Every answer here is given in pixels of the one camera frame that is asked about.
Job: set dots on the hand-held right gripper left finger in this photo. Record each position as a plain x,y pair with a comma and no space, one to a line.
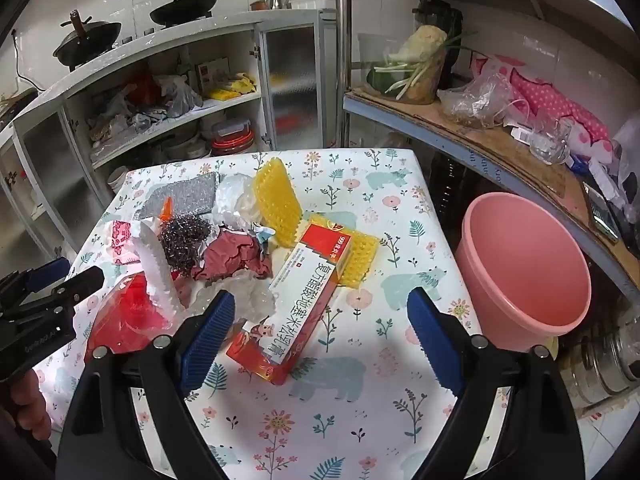
207,342

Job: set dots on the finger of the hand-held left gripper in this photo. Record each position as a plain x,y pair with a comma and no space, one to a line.
82,284
47,272

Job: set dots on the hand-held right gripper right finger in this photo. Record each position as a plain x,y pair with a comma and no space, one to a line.
435,340

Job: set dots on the pink patterned tissue packet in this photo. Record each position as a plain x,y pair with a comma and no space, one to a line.
122,242

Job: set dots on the red white medicine box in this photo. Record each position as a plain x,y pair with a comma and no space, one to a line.
300,300

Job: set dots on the steel wool scrubber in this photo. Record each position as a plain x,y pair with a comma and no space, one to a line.
185,242

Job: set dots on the yellow sponge cloth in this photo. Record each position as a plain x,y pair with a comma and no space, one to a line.
362,255

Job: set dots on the orange and clear plastic bag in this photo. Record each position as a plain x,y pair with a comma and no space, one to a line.
166,209

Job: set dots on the pink plastic bucket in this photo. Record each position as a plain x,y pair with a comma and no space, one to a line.
520,260

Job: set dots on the silver scouring cloth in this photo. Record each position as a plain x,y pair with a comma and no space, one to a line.
185,192

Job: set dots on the person's left hand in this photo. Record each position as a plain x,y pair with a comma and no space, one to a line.
27,400

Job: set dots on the stack of white bowls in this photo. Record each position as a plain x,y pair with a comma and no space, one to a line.
117,180

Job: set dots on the stainless steel pot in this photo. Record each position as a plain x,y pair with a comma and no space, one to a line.
600,375

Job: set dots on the red lid food container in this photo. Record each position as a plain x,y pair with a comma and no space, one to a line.
230,140

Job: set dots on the black smartphone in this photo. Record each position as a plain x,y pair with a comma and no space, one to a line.
602,215

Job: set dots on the grey plastic bag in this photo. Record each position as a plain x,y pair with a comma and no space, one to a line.
180,97

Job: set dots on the cardboard shelf liner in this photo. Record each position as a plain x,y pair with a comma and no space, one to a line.
450,125

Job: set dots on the glass mug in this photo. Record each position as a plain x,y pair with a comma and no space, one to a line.
550,142

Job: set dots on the black wok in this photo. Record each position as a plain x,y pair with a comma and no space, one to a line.
90,40
185,7

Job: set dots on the metal shelf rack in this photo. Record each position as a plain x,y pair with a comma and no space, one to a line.
375,109

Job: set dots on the yellow packet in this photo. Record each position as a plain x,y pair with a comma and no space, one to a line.
225,92

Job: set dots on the clear plastic bag with scraps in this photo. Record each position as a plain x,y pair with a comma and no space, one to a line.
475,100

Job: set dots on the white cardboard box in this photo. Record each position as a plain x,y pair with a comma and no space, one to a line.
212,72

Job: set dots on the white kitchen cabinet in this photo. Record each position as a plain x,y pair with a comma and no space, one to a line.
150,42

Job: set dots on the pink polka dot cloth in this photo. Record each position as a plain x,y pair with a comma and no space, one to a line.
550,105

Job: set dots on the white plastic bag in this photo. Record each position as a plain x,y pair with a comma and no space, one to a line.
629,160

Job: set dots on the dark green vegetable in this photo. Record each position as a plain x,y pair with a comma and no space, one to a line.
382,80

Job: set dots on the frosted glass cabinet door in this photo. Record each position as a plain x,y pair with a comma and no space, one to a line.
295,80

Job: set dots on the napa cabbage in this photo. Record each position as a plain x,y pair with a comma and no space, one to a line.
422,42

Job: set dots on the copper pot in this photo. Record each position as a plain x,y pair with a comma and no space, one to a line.
258,5

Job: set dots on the white plastic tray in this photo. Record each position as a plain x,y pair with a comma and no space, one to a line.
312,1

